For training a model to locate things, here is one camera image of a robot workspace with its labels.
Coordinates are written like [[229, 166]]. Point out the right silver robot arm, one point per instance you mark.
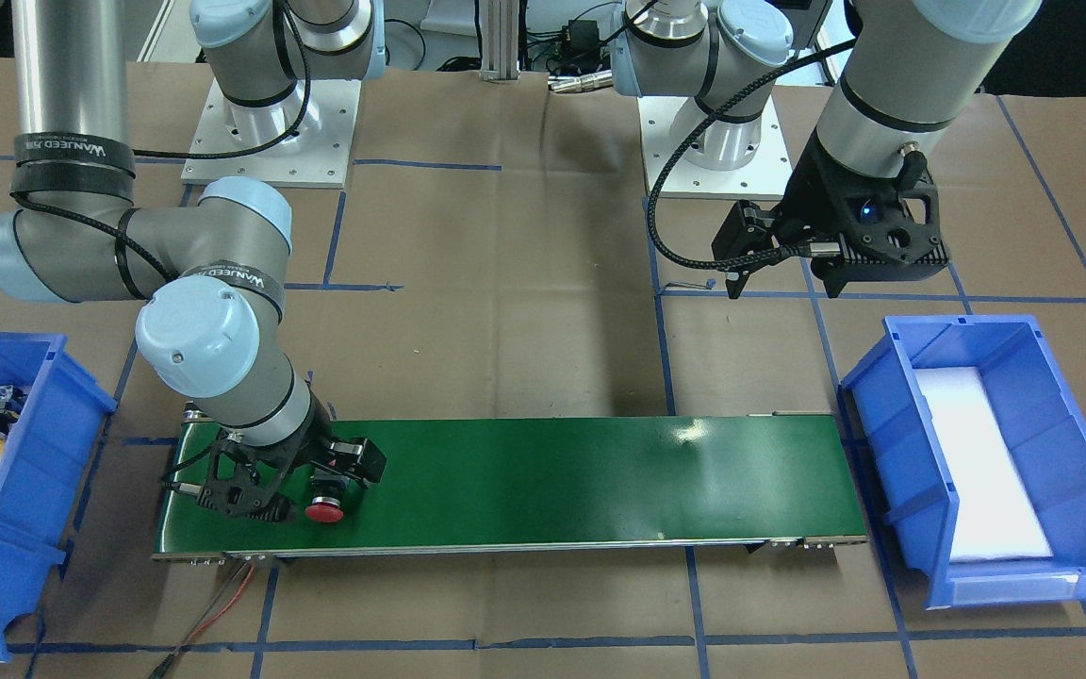
[[210, 277]]

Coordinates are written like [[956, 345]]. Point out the green conveyor belt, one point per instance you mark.
[[454, 486]]

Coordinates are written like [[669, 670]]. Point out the blue bin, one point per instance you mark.
[[45, 455], [981, 451]]

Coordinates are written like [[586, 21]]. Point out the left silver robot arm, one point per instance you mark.
[[912, 67]]

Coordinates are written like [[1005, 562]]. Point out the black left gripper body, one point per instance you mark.
[[810, 203]]

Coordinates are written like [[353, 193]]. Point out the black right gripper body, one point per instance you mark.
[[320, 426]]

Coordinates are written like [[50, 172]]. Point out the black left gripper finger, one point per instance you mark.
[[736, 278], [746, 234]]

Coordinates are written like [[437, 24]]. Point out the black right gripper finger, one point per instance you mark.
[[358, 459]]

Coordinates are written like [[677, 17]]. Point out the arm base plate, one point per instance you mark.
[[728, 161], [318, 156]]

